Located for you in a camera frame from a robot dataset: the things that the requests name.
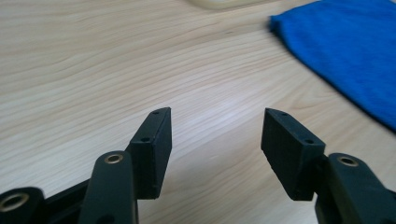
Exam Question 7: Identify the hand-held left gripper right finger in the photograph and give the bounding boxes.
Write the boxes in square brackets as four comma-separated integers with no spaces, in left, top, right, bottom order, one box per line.
[261,107,327,202]

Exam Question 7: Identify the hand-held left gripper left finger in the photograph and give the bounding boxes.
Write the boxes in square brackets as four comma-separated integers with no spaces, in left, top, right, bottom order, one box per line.
[125,106,173,201]

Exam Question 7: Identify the blue cloth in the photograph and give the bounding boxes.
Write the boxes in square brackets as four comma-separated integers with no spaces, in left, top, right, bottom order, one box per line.
[268,0,396,132]

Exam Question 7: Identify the cream round object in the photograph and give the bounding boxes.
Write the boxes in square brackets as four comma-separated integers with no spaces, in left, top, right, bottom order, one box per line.
[190,0,265,9]

